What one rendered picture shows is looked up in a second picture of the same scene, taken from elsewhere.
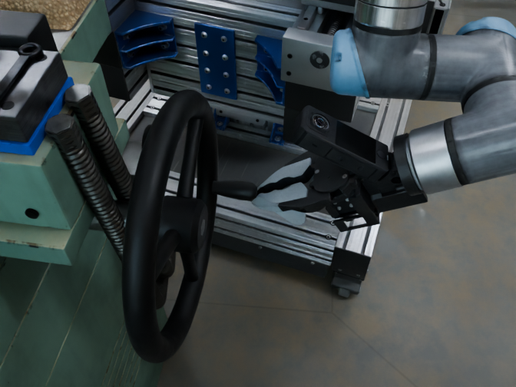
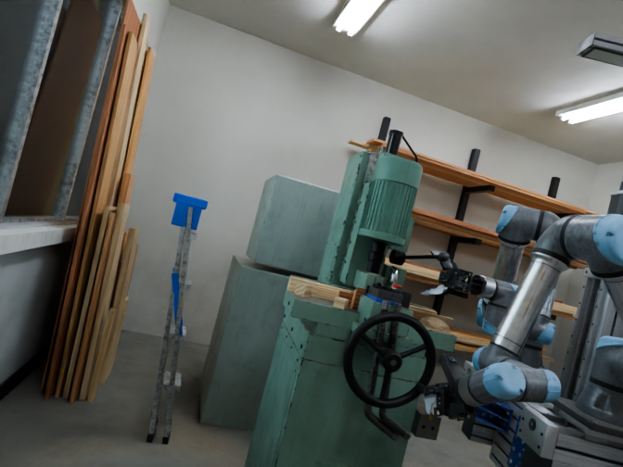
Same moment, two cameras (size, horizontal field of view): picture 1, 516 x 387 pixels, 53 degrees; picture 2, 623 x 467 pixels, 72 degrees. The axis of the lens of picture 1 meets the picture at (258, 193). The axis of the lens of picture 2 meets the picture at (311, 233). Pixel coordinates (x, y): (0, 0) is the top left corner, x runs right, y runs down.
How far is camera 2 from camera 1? 1.10 m
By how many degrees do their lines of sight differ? 79
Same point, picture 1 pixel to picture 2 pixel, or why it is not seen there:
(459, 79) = not seen: hidden behind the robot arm
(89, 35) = (438, 339)
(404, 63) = (493, 357)
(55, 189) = (372, 311)
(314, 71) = (529, 432)
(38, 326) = (338, 378)
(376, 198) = (451, 403)
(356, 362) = not seen: outside the picture
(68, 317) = (346, 401)
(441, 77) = not seen: hidden behind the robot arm
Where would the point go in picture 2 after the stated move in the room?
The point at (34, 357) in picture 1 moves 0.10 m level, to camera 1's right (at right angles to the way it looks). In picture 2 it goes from (328, 384) to (340, 397)
